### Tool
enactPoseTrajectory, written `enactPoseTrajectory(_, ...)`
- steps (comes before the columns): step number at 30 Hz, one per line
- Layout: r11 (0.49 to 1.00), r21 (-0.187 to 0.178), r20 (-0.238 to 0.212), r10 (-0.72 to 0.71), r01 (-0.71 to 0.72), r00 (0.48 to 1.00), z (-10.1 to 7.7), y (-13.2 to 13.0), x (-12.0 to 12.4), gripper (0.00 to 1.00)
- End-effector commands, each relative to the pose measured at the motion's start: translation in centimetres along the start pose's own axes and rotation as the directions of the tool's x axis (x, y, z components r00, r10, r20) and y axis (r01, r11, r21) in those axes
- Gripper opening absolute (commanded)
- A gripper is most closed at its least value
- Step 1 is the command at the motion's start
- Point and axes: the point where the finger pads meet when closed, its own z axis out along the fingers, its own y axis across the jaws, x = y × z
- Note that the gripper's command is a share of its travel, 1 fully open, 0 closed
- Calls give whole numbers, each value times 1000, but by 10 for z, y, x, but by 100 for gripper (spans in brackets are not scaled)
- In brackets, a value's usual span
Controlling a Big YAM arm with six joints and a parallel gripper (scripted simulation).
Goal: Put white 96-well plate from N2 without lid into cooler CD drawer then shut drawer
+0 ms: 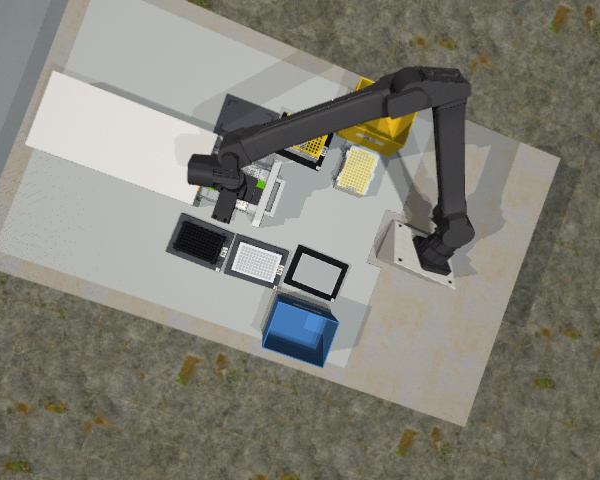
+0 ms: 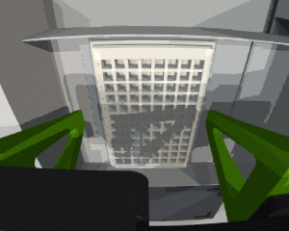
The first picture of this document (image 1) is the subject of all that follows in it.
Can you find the blue open-top bin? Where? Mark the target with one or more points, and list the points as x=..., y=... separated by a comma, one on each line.
x=300, y=331

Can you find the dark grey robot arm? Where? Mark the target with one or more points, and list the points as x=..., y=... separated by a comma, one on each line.
x=439, y=89

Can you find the black square frame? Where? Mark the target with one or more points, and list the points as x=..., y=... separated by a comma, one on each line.
x=288, y=279

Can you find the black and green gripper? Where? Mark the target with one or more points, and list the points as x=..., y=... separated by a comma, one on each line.
x=251, y=183

